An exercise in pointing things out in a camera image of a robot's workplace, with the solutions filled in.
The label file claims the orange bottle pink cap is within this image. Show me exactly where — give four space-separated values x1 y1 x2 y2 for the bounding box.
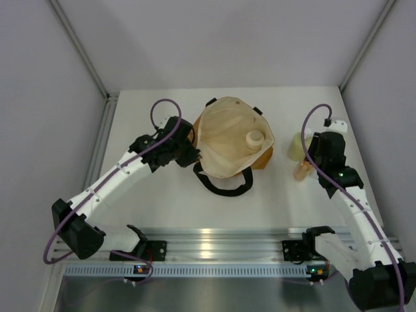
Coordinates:
293 160 315 181

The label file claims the green pump bottle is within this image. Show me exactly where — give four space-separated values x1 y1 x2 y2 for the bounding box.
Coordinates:
287 128 313 162

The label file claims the tan canvas tote bag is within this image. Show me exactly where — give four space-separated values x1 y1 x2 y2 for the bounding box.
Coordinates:
192 96 275 198

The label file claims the beige round bottle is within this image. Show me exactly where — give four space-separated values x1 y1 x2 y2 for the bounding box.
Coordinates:
246 130 265 153

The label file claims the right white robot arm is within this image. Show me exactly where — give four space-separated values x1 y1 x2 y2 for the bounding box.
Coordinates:
302 131 415 311

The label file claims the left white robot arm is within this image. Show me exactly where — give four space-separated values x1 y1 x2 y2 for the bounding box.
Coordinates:
51 116 200 261

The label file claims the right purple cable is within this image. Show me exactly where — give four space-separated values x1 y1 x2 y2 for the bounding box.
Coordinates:
300 103 406 309

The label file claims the left aluminium frame post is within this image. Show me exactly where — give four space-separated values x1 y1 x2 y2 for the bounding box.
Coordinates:
48 0 111 101

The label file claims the aluminium frame post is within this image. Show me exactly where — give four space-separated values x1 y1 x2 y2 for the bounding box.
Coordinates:
48 0 111 101
339 0 398 94

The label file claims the aluminium mounting rail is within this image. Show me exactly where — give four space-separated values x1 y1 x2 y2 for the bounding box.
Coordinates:
51 226 407 261

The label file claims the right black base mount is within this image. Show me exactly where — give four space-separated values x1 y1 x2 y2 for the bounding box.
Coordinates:
281 240 311 263

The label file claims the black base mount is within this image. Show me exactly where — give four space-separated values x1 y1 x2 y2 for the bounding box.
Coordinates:
109 240 167 262
281 240 311 263

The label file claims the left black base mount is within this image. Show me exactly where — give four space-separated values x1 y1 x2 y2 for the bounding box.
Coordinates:
109 240 167 262

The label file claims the right aluminium frame post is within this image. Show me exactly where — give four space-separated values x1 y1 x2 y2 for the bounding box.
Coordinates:
339 0 398 94

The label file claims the grey slotted cable duct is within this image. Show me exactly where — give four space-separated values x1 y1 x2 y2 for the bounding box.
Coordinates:
64 264 329 278

